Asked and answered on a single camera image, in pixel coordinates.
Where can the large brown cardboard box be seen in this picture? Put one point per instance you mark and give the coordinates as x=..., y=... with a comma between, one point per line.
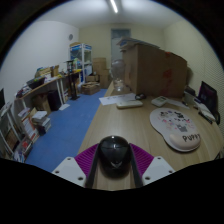
x=153, y=71

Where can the black bin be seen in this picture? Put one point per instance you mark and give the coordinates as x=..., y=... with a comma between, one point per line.
x=54, y=100

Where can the flat white remote control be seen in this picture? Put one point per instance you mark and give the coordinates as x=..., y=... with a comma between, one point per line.
x=129, y=104

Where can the ceiling tube light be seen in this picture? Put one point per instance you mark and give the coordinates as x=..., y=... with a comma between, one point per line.
x=114, y=6

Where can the black tablet screen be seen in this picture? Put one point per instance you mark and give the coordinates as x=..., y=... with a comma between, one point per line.
x=208, y=95

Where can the grey door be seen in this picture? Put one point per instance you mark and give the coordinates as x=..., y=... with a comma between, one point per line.
x=119, y=41

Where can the black marker pen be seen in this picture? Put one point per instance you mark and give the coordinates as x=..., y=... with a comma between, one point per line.
x=205, y=117

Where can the black computer mouse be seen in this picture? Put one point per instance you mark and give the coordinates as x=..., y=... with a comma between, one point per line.
x=114, y=155

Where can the black chair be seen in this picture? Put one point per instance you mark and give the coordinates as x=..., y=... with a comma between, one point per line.
x=217, y=117

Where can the clear glass jar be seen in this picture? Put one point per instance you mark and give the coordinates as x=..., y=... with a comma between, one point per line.
x=117, y=75

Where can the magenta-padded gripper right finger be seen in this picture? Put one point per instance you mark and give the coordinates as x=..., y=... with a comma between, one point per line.
x=156, y=168

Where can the white printed mouse pad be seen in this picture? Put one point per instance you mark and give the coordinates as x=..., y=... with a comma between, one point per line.
x=173, y=128

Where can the white remote with buttons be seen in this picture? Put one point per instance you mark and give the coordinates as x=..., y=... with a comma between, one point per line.
x=159, y=101

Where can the open cardboard box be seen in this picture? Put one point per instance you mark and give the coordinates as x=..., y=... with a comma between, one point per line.
x=90, y=88

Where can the stack of books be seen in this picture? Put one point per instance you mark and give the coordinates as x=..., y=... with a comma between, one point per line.
x=41, y=120

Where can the black floor stand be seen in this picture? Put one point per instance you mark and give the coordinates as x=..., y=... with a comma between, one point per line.
x=72, y=80

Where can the stacked cardboard boxes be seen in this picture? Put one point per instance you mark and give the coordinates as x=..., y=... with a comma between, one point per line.
x=101, y=71

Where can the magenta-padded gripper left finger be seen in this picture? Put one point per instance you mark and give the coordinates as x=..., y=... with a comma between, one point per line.
x=71, y=168

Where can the blue and white cabinet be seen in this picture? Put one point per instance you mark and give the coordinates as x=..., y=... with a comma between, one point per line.
x=80, y=55

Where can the white notebook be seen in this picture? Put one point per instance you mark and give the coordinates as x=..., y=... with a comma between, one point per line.
x=208, y=113

